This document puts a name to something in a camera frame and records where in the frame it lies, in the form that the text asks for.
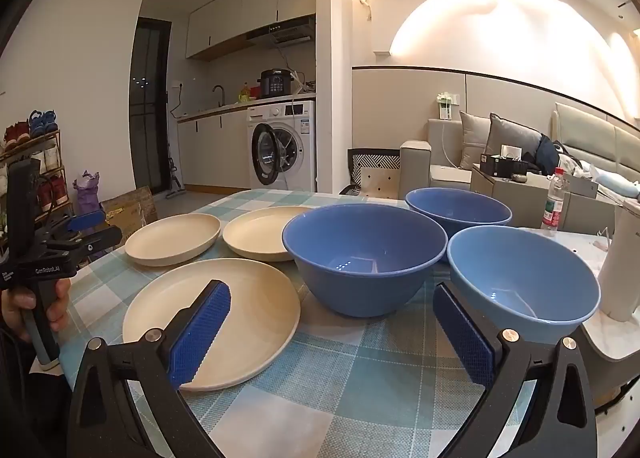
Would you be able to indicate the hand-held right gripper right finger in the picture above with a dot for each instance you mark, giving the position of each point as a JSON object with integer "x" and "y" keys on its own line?
{"x": 462, "y": 333}

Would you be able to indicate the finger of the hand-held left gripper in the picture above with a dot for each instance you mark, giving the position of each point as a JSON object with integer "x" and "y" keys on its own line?
{"x": 85, "y": 221}
{"x": 95, "y": 243}

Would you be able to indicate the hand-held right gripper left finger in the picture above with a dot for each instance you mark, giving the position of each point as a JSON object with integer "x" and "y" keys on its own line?
{"x": 200, "y": 333}

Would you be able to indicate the cream plate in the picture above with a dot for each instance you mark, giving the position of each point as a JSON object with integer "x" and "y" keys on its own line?
{"x": 250, "y": 318}
{"x": 255, "y": 233}
{"x": 170, "y": 238}

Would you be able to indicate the blue bowl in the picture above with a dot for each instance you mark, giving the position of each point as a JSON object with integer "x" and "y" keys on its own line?
{"x": 460, "y": 208}
{"x": 525, "y": 268}
{"x": 360, "y": 243}

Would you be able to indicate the person's left hand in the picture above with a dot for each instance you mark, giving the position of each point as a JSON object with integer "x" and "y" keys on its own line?
{"x": 60, "y": 303}

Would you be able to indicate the purple bag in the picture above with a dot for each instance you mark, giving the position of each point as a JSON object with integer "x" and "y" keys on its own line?
{"x": 87, "y": 195}

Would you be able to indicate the cardboard box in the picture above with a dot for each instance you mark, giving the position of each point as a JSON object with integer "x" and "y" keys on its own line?
{"x": 122, "y": 215}

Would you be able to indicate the metal shoe rack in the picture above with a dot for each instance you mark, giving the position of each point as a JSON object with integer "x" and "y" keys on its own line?
{"x": 52, "y": 178}

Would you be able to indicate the brown patterned carton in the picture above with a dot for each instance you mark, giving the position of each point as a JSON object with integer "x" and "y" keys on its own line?
{"x": 147, "y": 205}

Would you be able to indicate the pair of red shoes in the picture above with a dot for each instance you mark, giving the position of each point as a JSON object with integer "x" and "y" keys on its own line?
{"x": 16, "y": 134}

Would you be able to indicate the floor mop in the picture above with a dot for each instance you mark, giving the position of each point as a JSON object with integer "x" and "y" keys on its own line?
{"x": 176, "y": 188}

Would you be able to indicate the pair of blue sandals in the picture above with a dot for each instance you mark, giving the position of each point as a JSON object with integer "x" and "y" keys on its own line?
{"x": 42, "y": 123}

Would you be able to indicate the teal checked tablecloth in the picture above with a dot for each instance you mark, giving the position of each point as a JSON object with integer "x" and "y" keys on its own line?
{"x": 350, "y": 388}

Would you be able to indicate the dark glass door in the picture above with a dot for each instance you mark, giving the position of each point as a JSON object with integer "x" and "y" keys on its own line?
{"x": 150, "y": 113}

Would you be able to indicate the beige side cabinet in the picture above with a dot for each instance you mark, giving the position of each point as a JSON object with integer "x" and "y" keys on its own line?
{"x": 505, "y": 203}

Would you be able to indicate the white lower kitchen cabinet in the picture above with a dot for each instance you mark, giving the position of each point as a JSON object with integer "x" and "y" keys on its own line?
{"x": 215, "y": 153}

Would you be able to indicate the clear water bottle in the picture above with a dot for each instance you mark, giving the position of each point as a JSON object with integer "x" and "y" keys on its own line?
{"x": 552, "y": 208}

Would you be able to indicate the small brown pouch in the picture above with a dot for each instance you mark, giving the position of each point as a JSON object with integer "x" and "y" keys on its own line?
{"x": 520, "y": 177}

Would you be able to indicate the cream dotted cushion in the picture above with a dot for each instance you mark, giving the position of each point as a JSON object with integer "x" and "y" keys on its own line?
{"x": 380, "y": 183}

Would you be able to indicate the black box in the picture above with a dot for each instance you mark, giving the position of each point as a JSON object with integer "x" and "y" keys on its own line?
{"x": 502, "y": 165}

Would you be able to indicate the white electric kettle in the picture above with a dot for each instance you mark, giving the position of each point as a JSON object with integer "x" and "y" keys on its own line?
{"x": 622, "y": 263}

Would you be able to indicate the grey sofa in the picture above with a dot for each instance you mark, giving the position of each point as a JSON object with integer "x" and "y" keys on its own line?
{"x": 415, "y": 163}

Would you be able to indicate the black kitchen faucet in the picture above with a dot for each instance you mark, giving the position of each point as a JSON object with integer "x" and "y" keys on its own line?
{"x": 220, "y": 94}

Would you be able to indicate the grey flat box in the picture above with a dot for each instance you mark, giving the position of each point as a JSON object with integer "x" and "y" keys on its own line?
{"x": 580, "y": 186}

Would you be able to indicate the white washing machine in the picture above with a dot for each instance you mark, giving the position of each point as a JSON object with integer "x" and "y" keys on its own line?
{"x": 300, "y": 168}

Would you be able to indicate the grey cushion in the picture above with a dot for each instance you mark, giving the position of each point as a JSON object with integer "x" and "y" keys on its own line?
{"x": 512, "y": 135}
{"x": 474, "y": 138}

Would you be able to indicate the dark blue pillow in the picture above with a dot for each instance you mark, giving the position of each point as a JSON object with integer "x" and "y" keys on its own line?
{"x": 547, "y": 153}

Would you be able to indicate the yellow bottle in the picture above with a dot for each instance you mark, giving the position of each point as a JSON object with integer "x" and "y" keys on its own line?
{"x": 244, "y": 94}

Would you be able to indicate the light blue pillow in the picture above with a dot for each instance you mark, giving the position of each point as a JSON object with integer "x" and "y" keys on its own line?
{"x": 617, "y": 184}

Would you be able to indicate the black pressure cooker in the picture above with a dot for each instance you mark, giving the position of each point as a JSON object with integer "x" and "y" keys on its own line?
{"x": 274, "y": 84}

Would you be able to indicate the beige padded headboard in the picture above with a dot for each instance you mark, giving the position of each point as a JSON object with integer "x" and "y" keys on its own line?
{"x": 595, "y": 128}

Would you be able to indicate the white upper kitchen cabinets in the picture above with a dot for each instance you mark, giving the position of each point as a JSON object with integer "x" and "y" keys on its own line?
{"x": 240, "y": 13}

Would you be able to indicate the range hood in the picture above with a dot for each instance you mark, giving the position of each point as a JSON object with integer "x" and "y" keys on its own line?
{"x": 282, "y": 34}

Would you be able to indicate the white wall plug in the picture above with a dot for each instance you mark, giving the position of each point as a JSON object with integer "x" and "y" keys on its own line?
{"x": 446, "y": 105}

